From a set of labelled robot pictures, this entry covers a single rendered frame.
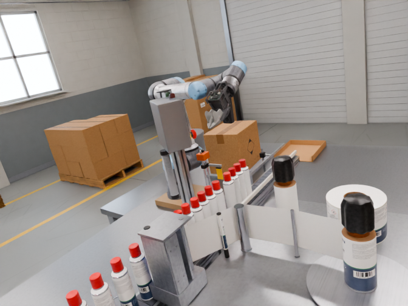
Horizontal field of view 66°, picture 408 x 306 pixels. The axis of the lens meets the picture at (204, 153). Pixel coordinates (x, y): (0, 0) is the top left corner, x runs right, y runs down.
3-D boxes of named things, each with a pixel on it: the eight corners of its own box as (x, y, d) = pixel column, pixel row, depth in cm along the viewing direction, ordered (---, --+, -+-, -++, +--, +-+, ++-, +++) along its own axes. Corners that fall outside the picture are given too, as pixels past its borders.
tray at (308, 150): (312, 161, 200) (312, 156, 199) (274, 159, 216) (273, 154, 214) (326, 146, 222) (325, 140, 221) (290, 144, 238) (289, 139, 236)
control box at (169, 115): (168, 153, 119) (156, 104, 113) (159, 144, 135) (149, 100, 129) (193, 146, 122) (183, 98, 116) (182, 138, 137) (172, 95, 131)
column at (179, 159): (196, 233, 148) (164, 91, 127) (189, 231, 151) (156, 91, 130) (201, 228, 151) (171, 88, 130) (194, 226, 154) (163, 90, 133)
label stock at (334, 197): (348, 211, 133) (346, 180, 128) (397, 228, 116) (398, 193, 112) (317, 232, 123) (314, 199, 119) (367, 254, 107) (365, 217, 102)
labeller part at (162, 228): (163, 242, 90) (163, 240, 90) (137, 235, 97) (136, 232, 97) (192, 218, 100) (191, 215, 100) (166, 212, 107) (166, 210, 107)
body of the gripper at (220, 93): (203, 101, 128) (215, 81, 134) (212, 116, 134) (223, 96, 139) (219, 100, 124) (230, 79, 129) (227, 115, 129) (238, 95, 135)
